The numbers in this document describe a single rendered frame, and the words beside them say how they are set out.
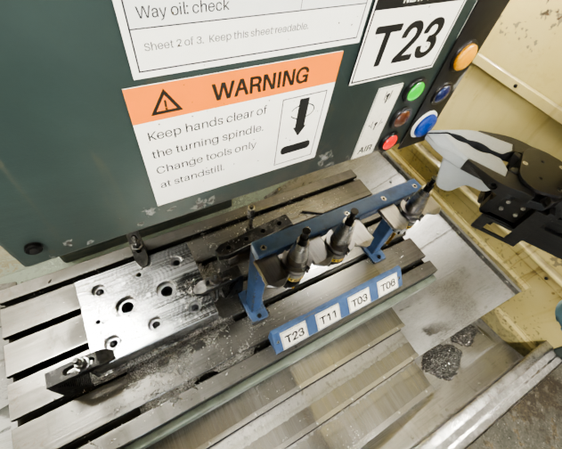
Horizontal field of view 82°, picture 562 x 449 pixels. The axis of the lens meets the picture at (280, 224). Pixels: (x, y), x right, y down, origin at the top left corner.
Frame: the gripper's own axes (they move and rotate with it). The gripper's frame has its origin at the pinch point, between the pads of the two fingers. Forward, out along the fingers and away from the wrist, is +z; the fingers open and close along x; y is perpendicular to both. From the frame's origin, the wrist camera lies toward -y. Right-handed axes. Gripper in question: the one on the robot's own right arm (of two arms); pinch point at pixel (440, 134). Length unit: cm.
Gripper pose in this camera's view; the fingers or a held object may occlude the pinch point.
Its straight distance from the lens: 42.8
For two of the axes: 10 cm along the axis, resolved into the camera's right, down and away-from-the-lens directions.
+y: -1.2, 5.7, 8.1
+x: 5.1, -6.6, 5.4
